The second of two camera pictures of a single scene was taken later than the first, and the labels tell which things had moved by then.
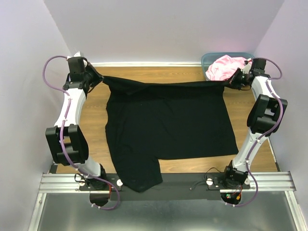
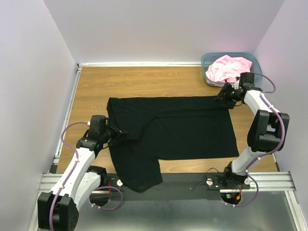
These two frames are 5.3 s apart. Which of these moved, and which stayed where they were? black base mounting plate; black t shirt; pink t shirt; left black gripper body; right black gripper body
Moved: right black gripper body; black t shirt; left black gripper body
Stayed: pink t shirt; black base mounting plate
